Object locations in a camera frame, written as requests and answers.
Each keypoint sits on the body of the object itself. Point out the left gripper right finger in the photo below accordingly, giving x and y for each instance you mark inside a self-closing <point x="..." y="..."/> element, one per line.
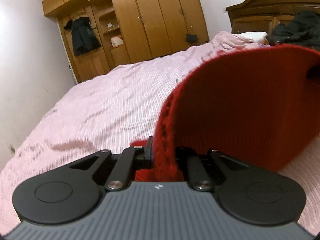
<point x="247" y="192"/>

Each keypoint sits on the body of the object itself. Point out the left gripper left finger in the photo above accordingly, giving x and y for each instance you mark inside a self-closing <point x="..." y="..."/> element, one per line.
<point x="72" y="191"/>

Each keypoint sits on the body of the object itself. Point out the red knit cardigan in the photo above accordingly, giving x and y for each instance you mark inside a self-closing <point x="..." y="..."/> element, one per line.
<point x="255" y="105"/>

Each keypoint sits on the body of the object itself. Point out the black clothes pile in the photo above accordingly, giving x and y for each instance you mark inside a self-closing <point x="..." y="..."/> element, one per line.
<point x="302" y="30"/>

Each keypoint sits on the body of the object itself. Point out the pink checked bed sheet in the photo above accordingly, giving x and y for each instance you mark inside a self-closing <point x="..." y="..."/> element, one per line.
<point x="117" y="110"/>

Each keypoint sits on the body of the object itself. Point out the black satin bow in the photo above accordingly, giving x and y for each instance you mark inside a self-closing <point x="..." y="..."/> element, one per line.
<point x="313" y="73"/>

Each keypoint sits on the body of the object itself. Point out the hanging black coat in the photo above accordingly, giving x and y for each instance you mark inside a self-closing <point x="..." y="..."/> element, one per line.
<point x="84" y="39"/>

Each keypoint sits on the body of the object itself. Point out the white red item on shelf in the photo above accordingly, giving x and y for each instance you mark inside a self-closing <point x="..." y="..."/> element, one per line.
<point x="116" y="41"/>

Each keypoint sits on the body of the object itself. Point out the white pillow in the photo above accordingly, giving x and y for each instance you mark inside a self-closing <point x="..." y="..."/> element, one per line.
<point x="256" y="36"/>

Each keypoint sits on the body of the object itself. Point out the wooden wardrobe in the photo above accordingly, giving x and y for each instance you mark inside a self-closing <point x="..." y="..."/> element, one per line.
<point x="149" y="29"/>

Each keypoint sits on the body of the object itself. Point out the dark wooden headboard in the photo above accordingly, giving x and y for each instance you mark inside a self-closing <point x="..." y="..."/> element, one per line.
<point x="264" y="15"/>

